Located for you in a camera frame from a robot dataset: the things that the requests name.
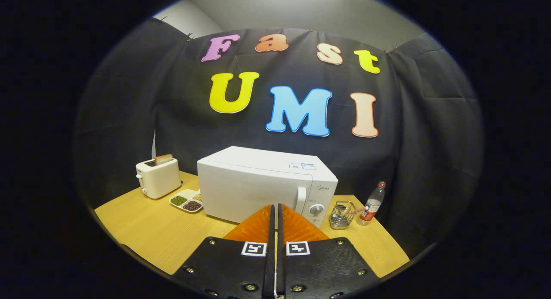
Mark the white divided dish with beans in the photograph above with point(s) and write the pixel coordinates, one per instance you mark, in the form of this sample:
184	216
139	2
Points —
185	202

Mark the clear plastic bottle red label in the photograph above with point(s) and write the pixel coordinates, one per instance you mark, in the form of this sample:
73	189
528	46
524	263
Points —
372	206

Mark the pink striped straw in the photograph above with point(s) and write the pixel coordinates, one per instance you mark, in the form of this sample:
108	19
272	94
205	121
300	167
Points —
359	210

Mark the toasted bread slice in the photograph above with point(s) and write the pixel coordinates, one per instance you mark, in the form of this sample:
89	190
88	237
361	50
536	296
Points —
163	159

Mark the cream toaster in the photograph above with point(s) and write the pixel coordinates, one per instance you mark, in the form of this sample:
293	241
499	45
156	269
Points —
161	180

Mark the white toaster oven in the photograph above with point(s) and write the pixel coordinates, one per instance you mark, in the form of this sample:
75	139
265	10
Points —
249	191

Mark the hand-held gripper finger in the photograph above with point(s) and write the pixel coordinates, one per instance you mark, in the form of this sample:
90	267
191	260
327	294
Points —
270	256
280	260

